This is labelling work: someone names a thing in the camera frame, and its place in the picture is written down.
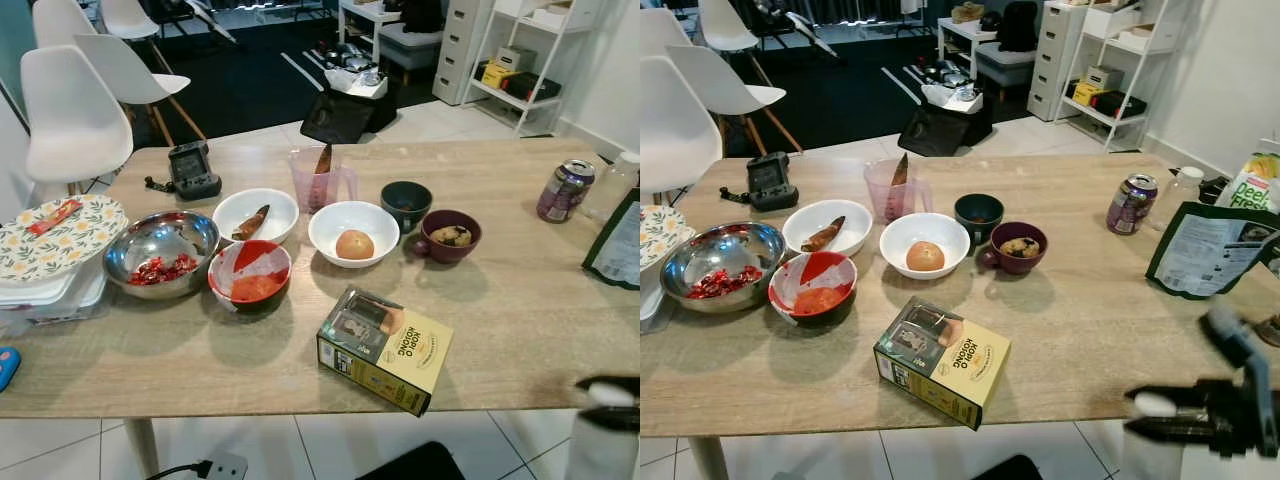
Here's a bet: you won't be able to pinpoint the clear plastic container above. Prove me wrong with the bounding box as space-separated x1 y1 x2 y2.
640 265 671 331
0 255 109 336

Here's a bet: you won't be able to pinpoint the white table leg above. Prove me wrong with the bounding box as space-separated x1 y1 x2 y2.
124 417 163 479
687 436 731 480

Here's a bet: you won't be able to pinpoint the dark green pouch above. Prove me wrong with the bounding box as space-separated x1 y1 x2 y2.
583 190 641 291
1146 202 1280 299

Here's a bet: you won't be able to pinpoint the red food pieces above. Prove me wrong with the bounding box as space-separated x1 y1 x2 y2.
685 267 763 299
128 255 199 286

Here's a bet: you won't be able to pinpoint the floral plate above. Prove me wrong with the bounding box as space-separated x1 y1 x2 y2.
0 194 129 284
640 205 683 269

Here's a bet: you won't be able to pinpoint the steel bowl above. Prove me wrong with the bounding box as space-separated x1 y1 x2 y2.
103 210 221 299
660 222 787 313

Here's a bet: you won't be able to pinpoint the black stool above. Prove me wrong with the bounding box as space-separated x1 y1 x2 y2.
355 440 467 480
968 454 1048 480

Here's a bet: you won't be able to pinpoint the purple drink can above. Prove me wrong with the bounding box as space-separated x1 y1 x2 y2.
1106 173 1159 236
536 159 597 223

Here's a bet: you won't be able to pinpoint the clear plastic bottle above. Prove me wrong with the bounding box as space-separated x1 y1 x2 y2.
585 152 639 223
1150 166 1206 231

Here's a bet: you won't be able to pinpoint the red and white bowl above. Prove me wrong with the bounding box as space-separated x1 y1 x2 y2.
208 240 293 313
768 251 858 326

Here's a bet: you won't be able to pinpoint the maroon mug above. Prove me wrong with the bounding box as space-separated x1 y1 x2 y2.
978 222 1049 277
408 209 483 265

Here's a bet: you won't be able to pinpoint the yellow coffee box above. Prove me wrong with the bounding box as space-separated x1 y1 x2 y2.
874 296 1011 431
317 287 454 417

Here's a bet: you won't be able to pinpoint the black handheld device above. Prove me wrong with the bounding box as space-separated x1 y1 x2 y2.
745 152 799 211
168 142 223 201

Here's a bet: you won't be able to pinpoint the white plastic chair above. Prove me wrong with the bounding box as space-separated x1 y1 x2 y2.
20 45 136 191
697 0 758 54
98 0 163 43
30 0 101 49
73 33 208 148
665 44 804 156
640 8 693 59
640 55 725 201

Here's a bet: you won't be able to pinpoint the dark green cup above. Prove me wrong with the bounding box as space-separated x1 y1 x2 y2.
381 180 434 233
954 193 1005 246

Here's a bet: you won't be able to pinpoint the round orange bread bun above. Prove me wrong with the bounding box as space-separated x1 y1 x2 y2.
335 229 376 261
906 241 946 272

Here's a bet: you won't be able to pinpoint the black pouch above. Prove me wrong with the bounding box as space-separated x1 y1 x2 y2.
1092 90 1150 121
503 72 562 103

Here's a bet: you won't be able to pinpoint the white shelf rack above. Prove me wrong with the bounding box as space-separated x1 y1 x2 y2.
1058 0 1179 153
468 0 606 138

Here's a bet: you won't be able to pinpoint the pink measuring jug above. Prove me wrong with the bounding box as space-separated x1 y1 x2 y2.
865 158 933 223
290 147 358 213

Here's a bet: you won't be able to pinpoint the white box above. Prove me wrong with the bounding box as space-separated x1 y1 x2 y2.
1115 22 1169 53
530 3 578 31

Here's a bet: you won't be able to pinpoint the white drawer cabinet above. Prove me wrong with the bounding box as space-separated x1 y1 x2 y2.
432 0 493 107
1027 0 1088 123

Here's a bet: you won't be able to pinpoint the black carpet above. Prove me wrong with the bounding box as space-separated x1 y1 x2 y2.
130 10 446 148
725 20 1036 159

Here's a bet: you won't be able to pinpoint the black floor bag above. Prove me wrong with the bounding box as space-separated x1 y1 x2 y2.
300 85 398 146
897 97 994 158

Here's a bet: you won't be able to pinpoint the grey bench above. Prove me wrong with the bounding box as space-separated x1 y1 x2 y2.
973 42 1037 93
377 24 445 73

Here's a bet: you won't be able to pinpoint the grey robot left foot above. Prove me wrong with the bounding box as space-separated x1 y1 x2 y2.
203 452 250 480

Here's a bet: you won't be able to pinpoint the black backpack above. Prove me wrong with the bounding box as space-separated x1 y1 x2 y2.
400 0 447 35
995 0 1043 54

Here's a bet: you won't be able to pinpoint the red snack packet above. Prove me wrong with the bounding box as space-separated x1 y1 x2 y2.
27 198 83 236

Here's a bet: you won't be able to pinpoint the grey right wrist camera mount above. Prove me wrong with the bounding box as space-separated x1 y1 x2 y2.
1203 303 1280 459

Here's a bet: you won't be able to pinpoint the black left foot cable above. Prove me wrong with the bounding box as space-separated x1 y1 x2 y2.
145 460 213 480

